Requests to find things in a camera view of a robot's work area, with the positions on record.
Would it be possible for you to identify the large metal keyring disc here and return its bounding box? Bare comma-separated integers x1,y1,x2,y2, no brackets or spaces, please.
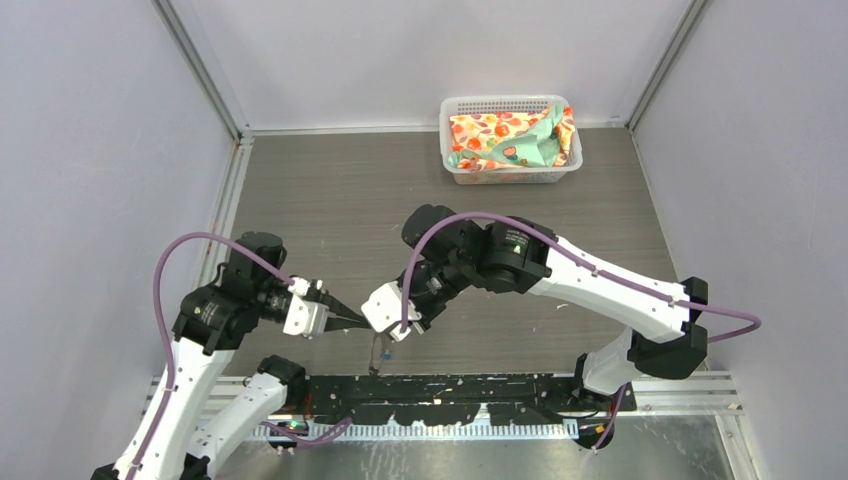
368,333,393,376

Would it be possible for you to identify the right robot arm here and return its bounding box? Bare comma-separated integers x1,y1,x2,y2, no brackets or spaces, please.
389,204,708,411

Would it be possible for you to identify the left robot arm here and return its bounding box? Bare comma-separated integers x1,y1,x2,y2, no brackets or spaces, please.
92,232,369,479

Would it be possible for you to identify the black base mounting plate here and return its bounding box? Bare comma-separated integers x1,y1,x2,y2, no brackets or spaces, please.
282,373,616,426

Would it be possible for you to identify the floral patterned cloth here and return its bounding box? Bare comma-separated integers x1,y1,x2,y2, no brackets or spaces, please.
447,102,576,171

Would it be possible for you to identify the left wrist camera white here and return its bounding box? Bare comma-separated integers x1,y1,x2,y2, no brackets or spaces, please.
282,276,329,340

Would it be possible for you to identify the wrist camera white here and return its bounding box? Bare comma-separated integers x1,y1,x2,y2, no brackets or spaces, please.
282,276,329,340
361,280,424,342

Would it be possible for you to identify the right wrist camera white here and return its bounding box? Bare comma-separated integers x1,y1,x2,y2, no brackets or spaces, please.
361,280,424,342

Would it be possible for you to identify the aluminium frame rail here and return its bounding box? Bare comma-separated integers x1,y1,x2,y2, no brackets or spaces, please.
140,370,747,444

